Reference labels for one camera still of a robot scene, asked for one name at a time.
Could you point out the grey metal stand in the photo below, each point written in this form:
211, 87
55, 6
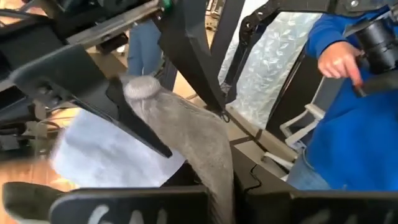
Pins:
314, 110

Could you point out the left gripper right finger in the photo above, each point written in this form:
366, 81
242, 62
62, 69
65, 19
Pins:
311, 208

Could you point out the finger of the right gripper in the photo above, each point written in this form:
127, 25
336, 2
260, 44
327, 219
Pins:
130, 124

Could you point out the dark grey baseball cap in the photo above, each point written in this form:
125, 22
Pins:
186, 133

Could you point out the black aluminium table frame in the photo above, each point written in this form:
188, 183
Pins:
192, 62

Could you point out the person's hand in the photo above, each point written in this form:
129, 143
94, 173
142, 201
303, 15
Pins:
337, 60

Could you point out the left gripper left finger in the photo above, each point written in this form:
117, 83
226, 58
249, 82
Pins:
124, 205

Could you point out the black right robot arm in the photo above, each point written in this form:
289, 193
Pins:
28, 40

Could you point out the clear plastic sheet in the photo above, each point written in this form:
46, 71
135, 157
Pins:
267, 68

